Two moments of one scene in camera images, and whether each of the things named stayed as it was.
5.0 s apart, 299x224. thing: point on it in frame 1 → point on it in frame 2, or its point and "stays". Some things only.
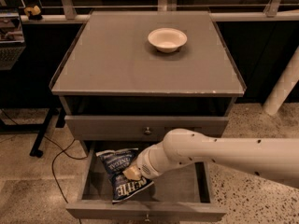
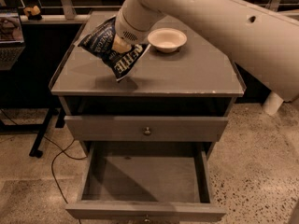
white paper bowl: [167, 39] stays
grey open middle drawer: [185, 192] stays
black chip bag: [116, 161] → [121, 63]
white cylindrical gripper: [144, 166] → [128, 29]
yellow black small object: [33, 13] stays
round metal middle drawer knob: [147, 219] stays
